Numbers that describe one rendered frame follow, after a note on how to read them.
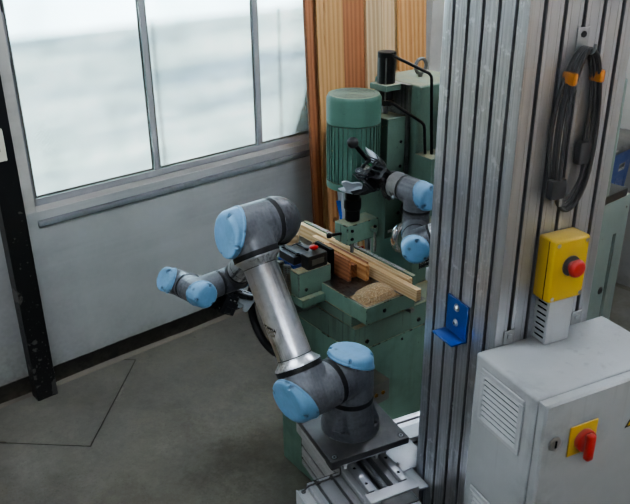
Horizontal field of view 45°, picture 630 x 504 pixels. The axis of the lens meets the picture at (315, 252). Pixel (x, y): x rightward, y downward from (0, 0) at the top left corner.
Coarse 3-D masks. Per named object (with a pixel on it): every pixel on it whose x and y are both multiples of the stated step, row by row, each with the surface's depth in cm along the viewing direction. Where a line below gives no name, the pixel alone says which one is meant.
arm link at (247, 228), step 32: (224, 224) 178; (256, 224) 178; (224, 256) 180; (256, 256) 177; (256, 288) 179; (288, 320) 178; (288, 352) 178; (288, 384) 175; (320, 384) 177; (288, 416) 180
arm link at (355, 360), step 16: (336, 352) 185; (352, 352) 186; (368, 352) 187; (336, 368) 182; (352, 368) 183; (368, 368) 184; (352, 384) 183; (368, 384) 187; (352, 400) 186; (368, 400) 189
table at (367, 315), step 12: (300, 240) 285; (336, 276) 257; (324, 288) 252; (336, 288) 249; (348, 288) 249; (360, 288) 249; (300, 300) 248; (312, 300) 250; (324, 300) 253; (336, 300) 248; (348, 300) 243; (396, 300) 243; (408, 300) 247; (348, 312) 244; (360, 312) 239; (372, 312) 238; (384, 312) 241; (396, 312) 245
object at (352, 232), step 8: (360, 216) 261; (368, 216) 261; (336, 224) 257; (344, 224) 254; (352, 224) 254; (360, 224) 256; (368, 224) 258; (376, 224) 260; (336, 232) 258; (344, 232) 255; (352, 232) 254; (360, 232) 257; (368, 232) 259; (376, 232) 262; (344, 240) 256; (352, 240) 255; (360, 240) 258
